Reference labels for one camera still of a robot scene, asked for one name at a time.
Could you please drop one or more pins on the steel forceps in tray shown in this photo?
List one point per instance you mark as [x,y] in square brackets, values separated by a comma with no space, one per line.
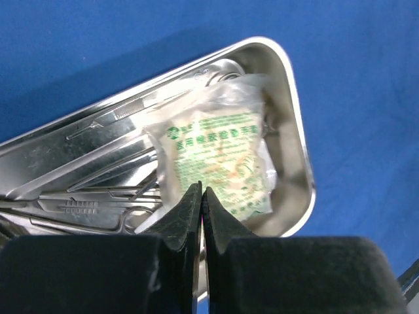
[129,171]

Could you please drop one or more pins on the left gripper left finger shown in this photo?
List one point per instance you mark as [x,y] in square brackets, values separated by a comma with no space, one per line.
[155,271]

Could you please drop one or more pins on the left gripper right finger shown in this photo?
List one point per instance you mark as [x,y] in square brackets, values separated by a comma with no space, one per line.
[252,274]

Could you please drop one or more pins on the steel scalpel handle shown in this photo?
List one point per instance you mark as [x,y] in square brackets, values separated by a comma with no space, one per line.
[111,116]

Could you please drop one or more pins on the green suture packet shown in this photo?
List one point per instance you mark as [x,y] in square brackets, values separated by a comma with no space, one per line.
[214,136]

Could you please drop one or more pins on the steel ring-handle scissors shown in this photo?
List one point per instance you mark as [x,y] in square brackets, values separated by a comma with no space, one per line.
[113,217]

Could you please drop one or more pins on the blue surgical drape cloth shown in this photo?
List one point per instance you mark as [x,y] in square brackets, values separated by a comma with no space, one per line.
[355,64]

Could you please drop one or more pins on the metal instrument tray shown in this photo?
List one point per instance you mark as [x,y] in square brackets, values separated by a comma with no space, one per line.
[43,164]

